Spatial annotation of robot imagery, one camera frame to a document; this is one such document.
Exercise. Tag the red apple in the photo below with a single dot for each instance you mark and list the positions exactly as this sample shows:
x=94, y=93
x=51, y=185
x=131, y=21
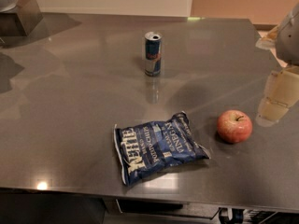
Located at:
x=234, y=126

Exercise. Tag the black caster wheel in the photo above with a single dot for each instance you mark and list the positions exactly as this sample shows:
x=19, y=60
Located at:
x=231, y=216

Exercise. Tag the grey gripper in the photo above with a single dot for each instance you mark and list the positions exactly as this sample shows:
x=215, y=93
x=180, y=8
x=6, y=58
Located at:
x=289, y=42

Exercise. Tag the redbull can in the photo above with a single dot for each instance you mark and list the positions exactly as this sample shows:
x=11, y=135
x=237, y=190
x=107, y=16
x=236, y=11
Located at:
x=153, y=44

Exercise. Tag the blue kettle chip bag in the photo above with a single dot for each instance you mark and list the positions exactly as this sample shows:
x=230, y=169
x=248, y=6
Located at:
x=151, y=147

